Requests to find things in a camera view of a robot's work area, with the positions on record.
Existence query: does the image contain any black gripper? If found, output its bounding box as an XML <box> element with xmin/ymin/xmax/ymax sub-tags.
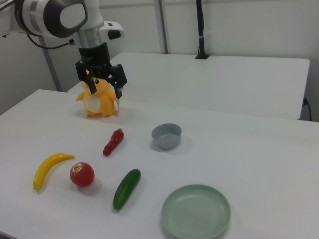
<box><xmin>75</xmin><ymin>41</ymin><xmax>128</xmax><ymax>99</ymax></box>

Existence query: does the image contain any red apple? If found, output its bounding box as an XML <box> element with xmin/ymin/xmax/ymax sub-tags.
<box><xmin>69</xmin><ymin>162</ymin><xmax>95</xmax><ymax>187</ymax></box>

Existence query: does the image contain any small grey bowl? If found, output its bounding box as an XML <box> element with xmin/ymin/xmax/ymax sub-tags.
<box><xmin>151</xmin><ymin>123</ymin><xmax>182</xmax><ymax>150</ymax></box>

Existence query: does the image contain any orange plush dinosaur toy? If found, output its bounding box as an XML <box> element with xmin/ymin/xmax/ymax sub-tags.
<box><xmin>76</xmin><ymin>69</ymin><xmax>121</xmax><ymax>118</ymax></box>

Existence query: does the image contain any red chili pepper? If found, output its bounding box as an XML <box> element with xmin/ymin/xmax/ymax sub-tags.
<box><xmin>103</xmin><ymin>128</ymin><xmax>125</xmax><ymax>157</ymax></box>

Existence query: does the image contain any yellow banana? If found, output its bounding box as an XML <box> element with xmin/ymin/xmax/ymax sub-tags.
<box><xmin>33</xmin><ymin>152</ymin><xmax>75</xmax><ymax>192</ymax></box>

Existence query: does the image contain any green cucumber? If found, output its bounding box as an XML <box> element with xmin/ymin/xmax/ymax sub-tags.
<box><xmin>113</xmin><ymin>169</ymin><xmax>142</xmax><ymax>211</ymax></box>

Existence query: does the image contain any pale green plate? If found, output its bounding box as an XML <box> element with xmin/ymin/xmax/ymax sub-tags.
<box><xmin>161</xmin><ymin>184</ymin><xmax>231</xmax><ymax>239</ymax></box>

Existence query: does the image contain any grey partition frame post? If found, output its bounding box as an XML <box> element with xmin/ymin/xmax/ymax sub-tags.
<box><xmin>41</xmin><ymin>47</ymin><xmax>63</xmax><ymax>92</ymax></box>
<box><xmin>154</xmin><ymin>0</ymin><xmax>172</xmax><ymax>54</ymax></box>

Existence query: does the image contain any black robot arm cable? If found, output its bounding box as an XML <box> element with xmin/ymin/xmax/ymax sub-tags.
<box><xmin>26</xmin><ymin>33</ymin><xmax>76</xmax><ymax>50</ymax></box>

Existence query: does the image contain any black camera stand pole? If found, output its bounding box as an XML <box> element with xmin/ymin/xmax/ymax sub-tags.
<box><xmin>195</xmin><ymin>0</ymin><xmax>210</xmax><ymax>60</ymax></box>

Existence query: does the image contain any black wall cable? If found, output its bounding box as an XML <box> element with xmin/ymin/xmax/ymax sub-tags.
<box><xmin>302</xmin><ymin>96</ymin><xmax>313</xmax><ymax>122</ymax></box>

